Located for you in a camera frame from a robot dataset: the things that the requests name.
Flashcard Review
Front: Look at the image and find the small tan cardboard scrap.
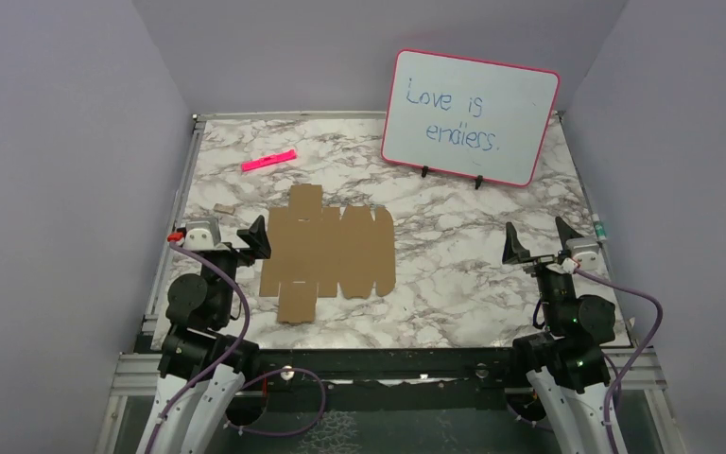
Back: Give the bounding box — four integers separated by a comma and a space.
213, 203, 234, 215

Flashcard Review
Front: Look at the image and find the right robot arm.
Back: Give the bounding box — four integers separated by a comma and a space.
502, 217, 627, 453

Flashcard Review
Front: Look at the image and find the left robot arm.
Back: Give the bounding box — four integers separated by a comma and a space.
137, 216, 271, 453

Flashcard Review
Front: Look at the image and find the brown cardboard box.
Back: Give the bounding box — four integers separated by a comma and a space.
258, 184, 396, 324

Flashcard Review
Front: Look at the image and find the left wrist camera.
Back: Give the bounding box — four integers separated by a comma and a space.
182, 218, 221, 251

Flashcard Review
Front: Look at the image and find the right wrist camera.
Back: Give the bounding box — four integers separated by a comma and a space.
565, 237, 602, 271

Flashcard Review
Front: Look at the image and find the pink framed whiteboard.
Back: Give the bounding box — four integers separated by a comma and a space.
381, 49, 561, 187

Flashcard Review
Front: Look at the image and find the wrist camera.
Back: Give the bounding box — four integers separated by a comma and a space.
182, 218, 221, 251
565, 237, 602, 271

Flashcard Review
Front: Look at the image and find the green white small bottle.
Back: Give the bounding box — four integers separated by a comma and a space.
591, 213, 607, 241

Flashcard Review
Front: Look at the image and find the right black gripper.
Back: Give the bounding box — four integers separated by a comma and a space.
502, 215, 585, 331

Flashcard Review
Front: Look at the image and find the pink marker pen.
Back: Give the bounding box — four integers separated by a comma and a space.
240, 148, 297, 172

